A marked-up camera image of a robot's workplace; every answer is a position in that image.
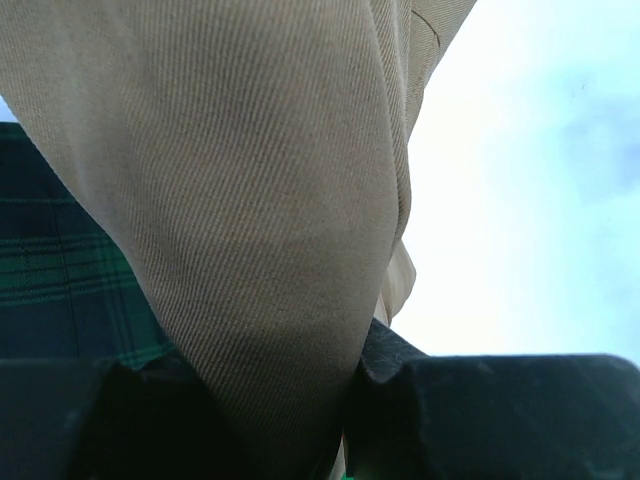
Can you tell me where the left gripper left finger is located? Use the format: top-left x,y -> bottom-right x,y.
1,358 -> 268,479

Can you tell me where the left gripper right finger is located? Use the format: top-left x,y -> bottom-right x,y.
345,321 -> 639,480

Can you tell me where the tan pleated skirt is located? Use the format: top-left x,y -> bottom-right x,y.
1,1 -> 473,479

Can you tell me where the green plaid skirt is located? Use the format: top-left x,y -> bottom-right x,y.
1,122 -> 173,369

